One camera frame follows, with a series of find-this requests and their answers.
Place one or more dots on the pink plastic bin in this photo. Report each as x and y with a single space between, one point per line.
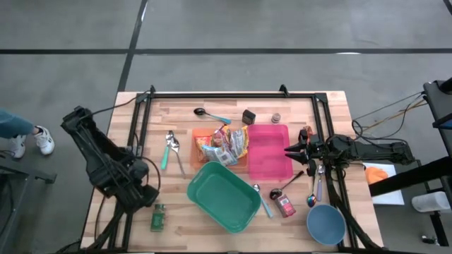
268 155

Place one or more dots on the black cube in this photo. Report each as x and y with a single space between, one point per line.
248 117

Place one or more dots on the orange ramen packet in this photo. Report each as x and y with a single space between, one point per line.
203 146

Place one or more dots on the teal plastic bin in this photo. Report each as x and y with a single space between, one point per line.
226 197

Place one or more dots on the blue ramen packet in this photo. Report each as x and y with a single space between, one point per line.
220 155

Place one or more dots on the white roll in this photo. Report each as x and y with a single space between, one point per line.
431 202

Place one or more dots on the red ramen packet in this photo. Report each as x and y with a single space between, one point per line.
219 137

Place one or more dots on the person's leg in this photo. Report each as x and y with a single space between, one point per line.
16 123

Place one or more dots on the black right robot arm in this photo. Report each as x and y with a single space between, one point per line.
370 150

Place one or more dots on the small brown jar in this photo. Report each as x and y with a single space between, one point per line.
276 118

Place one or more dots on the person's shoe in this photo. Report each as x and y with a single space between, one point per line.
17 146
45 140

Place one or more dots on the yellow ramen packet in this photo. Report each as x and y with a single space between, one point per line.
240 141

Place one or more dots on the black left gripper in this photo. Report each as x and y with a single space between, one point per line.
139 198

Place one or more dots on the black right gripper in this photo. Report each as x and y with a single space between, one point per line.
314 150

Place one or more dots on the iridescent rainbow spoon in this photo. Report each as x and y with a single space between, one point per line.
311 201

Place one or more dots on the blue bowl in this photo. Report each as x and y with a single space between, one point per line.
326 224

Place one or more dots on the red spice jar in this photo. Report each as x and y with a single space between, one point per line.
285 205

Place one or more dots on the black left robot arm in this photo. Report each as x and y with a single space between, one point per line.
102 158

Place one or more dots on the white paper sheet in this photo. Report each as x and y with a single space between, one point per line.
388 194

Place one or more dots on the black aluminium rig frame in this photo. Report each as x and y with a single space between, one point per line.
229 95

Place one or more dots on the red brown toy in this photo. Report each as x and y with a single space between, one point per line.
310 130

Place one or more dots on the dark grey cart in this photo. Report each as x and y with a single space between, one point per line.
39 174

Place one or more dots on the plain silver spoon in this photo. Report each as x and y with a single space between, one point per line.
175 144

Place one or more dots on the all-black spoon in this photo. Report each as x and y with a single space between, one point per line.
275 193

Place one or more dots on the green spice jar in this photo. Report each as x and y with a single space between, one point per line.
157 218

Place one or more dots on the orange plastic bin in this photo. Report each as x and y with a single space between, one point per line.
193 155

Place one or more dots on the black side stand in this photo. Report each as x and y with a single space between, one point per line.
406 178

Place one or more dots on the orange cloth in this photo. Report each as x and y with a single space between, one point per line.
376 175

